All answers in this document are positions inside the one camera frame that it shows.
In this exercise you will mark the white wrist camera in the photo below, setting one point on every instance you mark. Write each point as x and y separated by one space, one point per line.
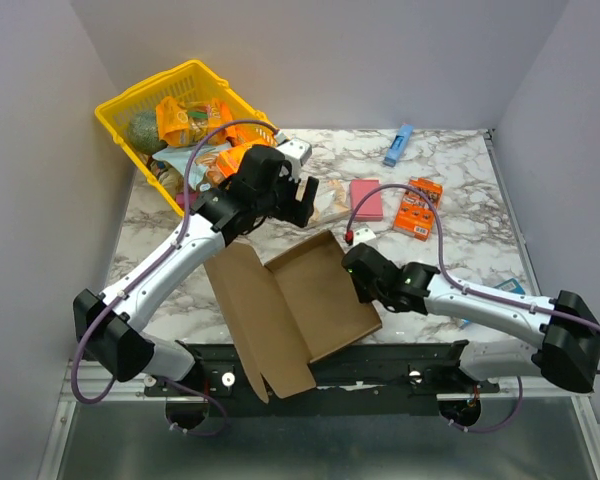
360 236
297 152

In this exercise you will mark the blue narrow box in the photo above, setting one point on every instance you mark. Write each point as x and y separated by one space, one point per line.
398 145

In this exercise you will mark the beige tissue pack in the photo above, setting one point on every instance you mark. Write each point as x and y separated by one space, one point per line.
331 202

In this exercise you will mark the light blue bread bag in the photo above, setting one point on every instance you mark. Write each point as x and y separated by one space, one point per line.
178 159

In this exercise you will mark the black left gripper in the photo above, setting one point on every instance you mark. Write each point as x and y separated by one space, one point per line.
298 213

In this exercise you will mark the orange printed box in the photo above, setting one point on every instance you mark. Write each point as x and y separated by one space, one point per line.
414 217

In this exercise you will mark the blue white toothpaste box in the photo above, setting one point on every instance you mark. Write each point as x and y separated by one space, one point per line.
511 285

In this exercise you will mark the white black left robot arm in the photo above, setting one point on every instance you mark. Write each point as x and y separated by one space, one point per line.
110 325

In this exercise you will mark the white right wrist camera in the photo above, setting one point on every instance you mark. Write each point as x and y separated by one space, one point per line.
360 236

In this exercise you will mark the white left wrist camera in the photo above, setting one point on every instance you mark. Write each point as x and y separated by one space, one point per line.
297 152

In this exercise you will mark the pink small box in basket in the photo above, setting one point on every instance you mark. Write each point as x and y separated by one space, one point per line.
180 199

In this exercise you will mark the brown cardboard box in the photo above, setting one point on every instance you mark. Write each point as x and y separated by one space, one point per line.
288 313

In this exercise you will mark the yellow plastic shopping basket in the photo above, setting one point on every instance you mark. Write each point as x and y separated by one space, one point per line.
189 81

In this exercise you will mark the orange cracker box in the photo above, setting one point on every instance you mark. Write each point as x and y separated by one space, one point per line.
229 161

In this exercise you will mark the green round vegetable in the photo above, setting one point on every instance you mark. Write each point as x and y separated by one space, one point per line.
142 133

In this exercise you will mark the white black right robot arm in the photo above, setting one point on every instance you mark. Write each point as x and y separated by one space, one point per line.
557 339

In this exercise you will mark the orange snack bag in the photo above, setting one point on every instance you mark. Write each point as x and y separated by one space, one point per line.
181 123

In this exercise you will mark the pink flat box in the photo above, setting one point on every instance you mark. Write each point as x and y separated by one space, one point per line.
372 209

